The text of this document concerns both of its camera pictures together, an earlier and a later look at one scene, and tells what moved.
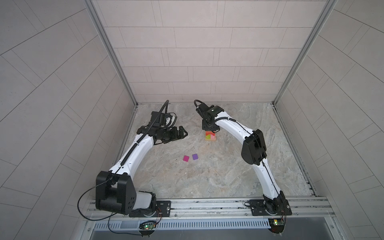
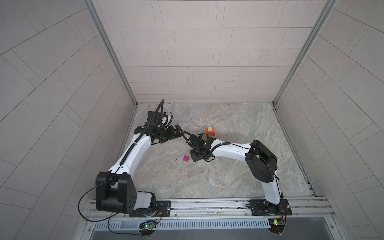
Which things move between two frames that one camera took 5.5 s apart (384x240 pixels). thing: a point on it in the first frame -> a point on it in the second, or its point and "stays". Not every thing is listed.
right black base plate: [258, 208] stays
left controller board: [147, 225] stays
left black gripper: [173, 136] stays
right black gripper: [204, 127] -> [193, 157]
